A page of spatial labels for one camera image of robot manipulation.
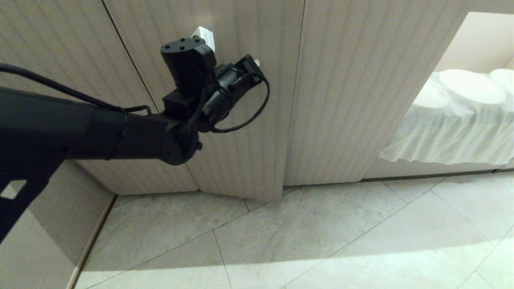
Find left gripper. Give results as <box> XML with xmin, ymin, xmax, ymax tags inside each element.
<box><xmin>202</xmin><ymin>55</ymin><xmax>265</xmax><ymax>126</ymax></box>

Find beige ribbed cabinet door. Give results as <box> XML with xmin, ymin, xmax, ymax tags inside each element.
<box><xmin>102</xmin><ymin>0</ymin><xmax>306</xmax><ymax>203</ymax></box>
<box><xmin>283</xmin><ymin>0</ymin><xmax>477</xmax><ymax>187</ymax></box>
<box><xmin>0</xmin><ymin>0</ymin><xmax>200</xmax><ymax>196</ymax></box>

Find beige cabinet side panel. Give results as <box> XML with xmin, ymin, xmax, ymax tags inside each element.
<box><xmin>0</xmin><ymin>160</ymin><xmax>118</xmax><ymax>289</ymax></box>

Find beige bed base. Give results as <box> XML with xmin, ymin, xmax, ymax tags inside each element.
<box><xmin>363</xmin><ymin>157</ymin><xmax>514</xmax><ymax>180</ymax></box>

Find white bed with pillows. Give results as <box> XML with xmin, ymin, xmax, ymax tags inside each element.
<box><xmin>379</xmin><ymin>71</ymin><xmax>514</xmax><ymax>166</ymax></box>

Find white pillow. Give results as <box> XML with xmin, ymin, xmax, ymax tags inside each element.
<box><xmin>489</xmin><ymin>68</ymin><xmax>514</xmax><ymax>96</ymax></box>
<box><xmin>439</xmin><ymin>69</ymin><xmax>507</xmax><ymax>105</ymax></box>

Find black cable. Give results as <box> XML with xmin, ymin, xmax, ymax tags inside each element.
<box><xmin>0</xmin><ymin>63</ymin><xmax>152</xmax><ymax>116</ymax></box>
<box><xmin>210</xmin><ymin>71</ymin><xmax>271</xmax><ymax>133</ymax></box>

